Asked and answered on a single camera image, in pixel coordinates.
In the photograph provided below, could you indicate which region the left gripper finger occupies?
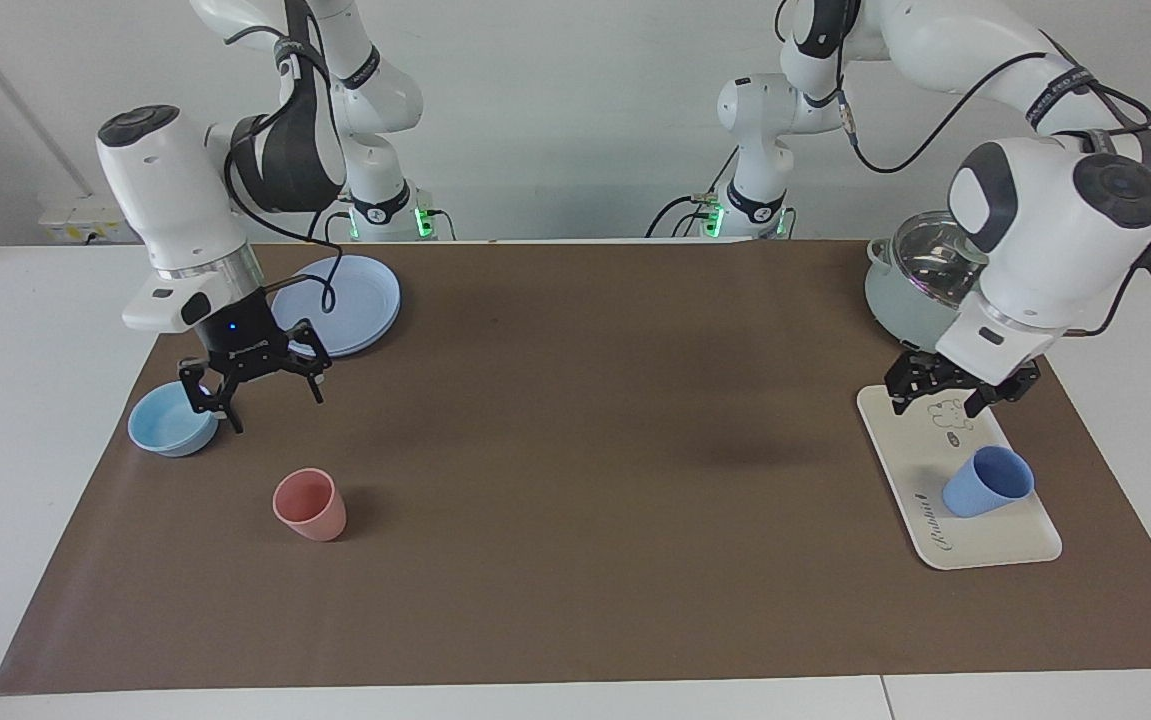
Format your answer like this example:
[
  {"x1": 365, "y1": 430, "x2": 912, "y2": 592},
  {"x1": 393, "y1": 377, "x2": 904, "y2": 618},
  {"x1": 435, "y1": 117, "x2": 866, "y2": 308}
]
[
  {"x1": 885, "y1": 352, "x2": 944, "y2": 416},
  {"x1": 965, "y1": 365, "x2": 1041, "y2": 419}
]

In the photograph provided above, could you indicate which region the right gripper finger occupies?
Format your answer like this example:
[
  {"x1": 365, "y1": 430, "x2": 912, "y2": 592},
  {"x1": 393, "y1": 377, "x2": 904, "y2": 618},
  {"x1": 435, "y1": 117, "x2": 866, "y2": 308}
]
[
  {"x1": 275, "y1": 320, "x2": 333, "y2": 405},
  {"x1": 178, "y1": 356, "x2": 244, "y2": 434}
]

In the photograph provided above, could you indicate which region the blue plastic cup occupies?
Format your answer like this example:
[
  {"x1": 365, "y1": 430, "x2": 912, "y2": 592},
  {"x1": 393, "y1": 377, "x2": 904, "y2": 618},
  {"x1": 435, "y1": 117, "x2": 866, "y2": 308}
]
[{"x1": 941, "y1": 446, "x2": 1036, "y2": 518}]

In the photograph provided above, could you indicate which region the pink plastic cup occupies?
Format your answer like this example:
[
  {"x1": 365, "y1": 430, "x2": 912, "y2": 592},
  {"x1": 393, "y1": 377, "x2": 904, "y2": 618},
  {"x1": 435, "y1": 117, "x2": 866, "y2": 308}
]
[{"x1": 272, "y1": 467, "x2": 347, "y2": 542}]

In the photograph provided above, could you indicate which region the cream tray with print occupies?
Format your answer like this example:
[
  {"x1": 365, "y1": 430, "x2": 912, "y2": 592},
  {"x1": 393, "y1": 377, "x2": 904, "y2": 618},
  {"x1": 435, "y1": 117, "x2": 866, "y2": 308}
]
[{"x1": 856, "y1": 380, "x2": 1064, "y2": 571}]

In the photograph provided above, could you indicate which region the light blue bowl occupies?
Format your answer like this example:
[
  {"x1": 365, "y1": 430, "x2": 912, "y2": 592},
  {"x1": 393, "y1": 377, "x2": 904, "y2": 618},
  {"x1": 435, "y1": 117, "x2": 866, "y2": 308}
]
[{"x1": 127, "y1": 381, "x2": 220, "y2": 458}]

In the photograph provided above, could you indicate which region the pale green cooking pot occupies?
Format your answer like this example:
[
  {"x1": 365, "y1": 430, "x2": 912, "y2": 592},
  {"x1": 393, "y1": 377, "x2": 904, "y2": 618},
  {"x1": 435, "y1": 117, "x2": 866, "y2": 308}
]
[{"x1": 864, "y1": 238, "x2": 966, "y2": 351}]

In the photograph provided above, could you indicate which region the blue plastic plate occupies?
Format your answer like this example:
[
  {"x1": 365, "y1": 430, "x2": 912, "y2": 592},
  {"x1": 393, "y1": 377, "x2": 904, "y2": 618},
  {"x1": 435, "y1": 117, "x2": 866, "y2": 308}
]
[{"x1": 270, "y1": 255, "x2": 403, "y2": 359}]

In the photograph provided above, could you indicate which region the glass pot lid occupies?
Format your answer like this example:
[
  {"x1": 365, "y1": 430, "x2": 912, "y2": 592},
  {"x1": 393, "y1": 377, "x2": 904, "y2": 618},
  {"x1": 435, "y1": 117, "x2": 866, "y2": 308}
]
[{"x1": 890, "y1": 212, "x2": 988, "y2": 306}]

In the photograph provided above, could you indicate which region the white power strip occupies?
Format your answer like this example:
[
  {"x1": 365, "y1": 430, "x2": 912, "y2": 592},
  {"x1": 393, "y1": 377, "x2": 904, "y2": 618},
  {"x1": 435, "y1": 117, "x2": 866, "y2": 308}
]
[{"x1": 38, "y1": 193, "x2": 131, "y2": 243}]

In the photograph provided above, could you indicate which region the brown table mat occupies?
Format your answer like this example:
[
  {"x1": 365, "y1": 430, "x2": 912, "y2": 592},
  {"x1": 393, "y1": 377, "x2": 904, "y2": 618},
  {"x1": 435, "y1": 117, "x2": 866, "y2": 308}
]
[{"x1": 0, "y1": 240, "x2": 1151, "y2": 694}]

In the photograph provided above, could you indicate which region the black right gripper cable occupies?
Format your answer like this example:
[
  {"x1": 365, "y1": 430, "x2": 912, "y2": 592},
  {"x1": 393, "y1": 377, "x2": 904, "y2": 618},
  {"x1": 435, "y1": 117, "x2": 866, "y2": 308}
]
[{"x1": 223, "y1": 25, "x2": 343, "y2": 317}]

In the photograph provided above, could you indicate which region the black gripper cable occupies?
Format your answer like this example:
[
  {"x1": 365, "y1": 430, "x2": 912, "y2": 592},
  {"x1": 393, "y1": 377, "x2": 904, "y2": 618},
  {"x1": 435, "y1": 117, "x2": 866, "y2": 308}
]
[
  {"x1": 833, "y1": 50, "x2": 1151, "y2": 338},
  {"x1": 223, "y1": 25, "x2": 343, "y2": 317}
]

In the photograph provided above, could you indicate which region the black base cable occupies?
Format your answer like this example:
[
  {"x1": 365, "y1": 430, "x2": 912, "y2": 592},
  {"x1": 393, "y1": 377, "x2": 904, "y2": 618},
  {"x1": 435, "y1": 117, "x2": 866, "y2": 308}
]
[
  {"x1": 647, "y1": 195, "x2": 708, "y2": 239},
  {"x1": 307, "y1": 193, "x2": 354, "y2": 243}
]

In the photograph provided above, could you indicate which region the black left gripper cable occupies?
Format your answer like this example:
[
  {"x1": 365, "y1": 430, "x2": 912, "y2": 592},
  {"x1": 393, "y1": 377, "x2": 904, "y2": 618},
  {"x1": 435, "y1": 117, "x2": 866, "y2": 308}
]
[{"x1": 833, "y1": 50, "x2": 1151, "y2": 338}]

